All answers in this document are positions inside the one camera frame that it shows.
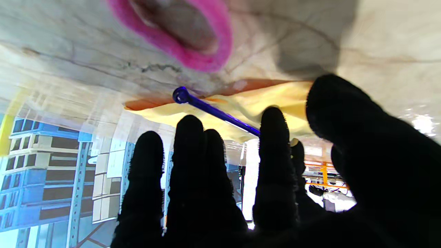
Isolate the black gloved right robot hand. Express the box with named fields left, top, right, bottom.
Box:
left=110, top=74, right=441, bottom=248

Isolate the yellow cloth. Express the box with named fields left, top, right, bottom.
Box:
left=124, top=79, right=332, bottom=144

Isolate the blue glass rod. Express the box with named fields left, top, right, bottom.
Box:
left=172, top=86, right=261, bottom=137

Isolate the pink hair band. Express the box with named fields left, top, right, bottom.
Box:
left=106, top=0, right=234, bottom=73

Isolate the warehouse print backdrop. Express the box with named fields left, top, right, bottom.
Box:
left=0, top=112, right=246, bottom=248

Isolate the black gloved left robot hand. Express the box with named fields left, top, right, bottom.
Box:
left=290, top=139, right=327, bottom=221

